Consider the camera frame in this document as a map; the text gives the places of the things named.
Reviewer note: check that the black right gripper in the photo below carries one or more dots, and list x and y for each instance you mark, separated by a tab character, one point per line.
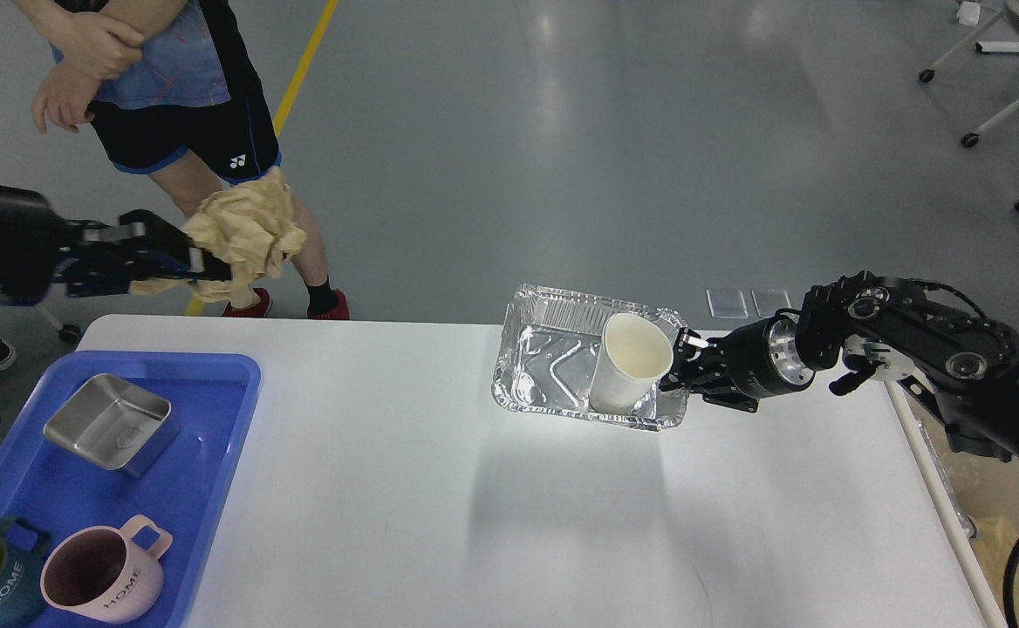
760	361

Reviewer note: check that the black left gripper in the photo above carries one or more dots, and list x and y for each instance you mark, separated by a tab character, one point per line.
37	249

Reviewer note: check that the white paper cup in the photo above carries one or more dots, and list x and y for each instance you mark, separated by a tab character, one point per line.
633	357

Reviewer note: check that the brown paper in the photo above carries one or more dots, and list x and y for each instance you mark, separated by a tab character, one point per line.
249	226

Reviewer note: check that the aluminium foil tray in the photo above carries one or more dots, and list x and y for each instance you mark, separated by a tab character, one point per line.
549	351

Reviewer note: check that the square stainless steel tin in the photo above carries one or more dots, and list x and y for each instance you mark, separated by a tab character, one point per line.
114	424

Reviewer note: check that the pink home mug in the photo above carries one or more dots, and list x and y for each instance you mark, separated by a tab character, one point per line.
111	575

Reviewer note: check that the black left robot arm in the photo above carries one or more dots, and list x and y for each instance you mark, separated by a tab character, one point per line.
38	248

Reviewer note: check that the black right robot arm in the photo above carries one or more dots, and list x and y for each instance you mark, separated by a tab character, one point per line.
970	361

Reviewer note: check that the person in patterned shirt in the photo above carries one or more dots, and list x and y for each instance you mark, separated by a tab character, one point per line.
167	86

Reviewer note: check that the white wheeled chair base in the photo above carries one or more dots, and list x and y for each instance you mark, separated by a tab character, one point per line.
977	76

